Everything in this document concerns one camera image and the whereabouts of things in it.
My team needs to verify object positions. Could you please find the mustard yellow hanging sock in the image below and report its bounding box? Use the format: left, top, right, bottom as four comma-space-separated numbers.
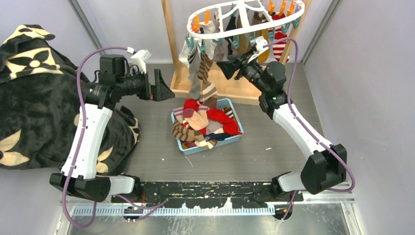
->
257, 29, 270, 63

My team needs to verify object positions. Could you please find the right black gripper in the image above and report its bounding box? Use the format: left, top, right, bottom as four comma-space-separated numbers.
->
216, 49, 269, 94

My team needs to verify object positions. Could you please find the black hanging sock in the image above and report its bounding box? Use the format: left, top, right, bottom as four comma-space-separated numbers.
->
225, 15, 236, 55

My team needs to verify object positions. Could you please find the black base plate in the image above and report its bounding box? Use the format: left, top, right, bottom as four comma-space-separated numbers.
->
126, 181, 303, 209

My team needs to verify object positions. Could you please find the beige maroon-toe sock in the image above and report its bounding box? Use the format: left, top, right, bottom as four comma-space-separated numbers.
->
182, 99, 209, 131

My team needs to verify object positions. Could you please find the brown beige striped sock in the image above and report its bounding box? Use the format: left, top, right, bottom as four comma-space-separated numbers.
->
172, 120, 218, 149

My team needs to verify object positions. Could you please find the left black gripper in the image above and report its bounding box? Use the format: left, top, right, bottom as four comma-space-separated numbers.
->
117, 68, 175, 102

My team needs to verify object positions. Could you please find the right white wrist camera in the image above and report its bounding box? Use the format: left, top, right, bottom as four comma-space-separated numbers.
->
248, 36, 269, 63

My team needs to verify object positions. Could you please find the grey sock in basket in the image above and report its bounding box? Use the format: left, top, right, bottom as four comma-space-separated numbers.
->
206, 120, 225, 135

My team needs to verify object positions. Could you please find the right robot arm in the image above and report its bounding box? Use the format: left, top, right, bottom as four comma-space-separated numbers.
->
217, 55, 347, 201

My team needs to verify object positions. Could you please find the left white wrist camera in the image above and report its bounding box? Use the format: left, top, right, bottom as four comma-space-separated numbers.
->
131, 49, 152, 74

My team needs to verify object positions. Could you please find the purple striped beige sock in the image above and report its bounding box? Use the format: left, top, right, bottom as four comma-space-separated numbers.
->
173, 107, 184, 123

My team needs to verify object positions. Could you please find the red white striped sock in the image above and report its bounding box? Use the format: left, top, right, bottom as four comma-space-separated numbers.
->
271, 12, 287, 62

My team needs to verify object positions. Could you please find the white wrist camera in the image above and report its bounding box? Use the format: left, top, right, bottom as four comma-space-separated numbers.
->
248, 36, 269, 63
131, 49, 152, 74

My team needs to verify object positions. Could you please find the black floral blanket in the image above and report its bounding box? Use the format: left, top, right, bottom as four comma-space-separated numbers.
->
0, 24, 141, 176

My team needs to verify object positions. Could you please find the white oval clip hanger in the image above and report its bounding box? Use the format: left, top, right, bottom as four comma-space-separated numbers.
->
186, 0, 306, 40

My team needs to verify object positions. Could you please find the wooden hanger stand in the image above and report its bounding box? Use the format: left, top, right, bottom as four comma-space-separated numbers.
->
161, 0, 312, 105

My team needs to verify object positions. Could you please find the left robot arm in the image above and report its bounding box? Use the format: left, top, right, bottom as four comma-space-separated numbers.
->
49, 50, 175, 202

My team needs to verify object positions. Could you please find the brown striped hanging sock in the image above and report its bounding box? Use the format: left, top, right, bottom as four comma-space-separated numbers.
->
197, 53, 218, 107

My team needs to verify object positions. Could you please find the red sock in basket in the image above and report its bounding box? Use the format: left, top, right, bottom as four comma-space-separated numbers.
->
183, 107, 242, 136

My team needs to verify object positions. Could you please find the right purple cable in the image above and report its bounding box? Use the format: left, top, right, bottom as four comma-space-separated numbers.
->
263, 37, 356, 222

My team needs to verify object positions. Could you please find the grey white hanging sock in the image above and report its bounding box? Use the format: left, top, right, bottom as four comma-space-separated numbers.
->
179, 39, 201, 100

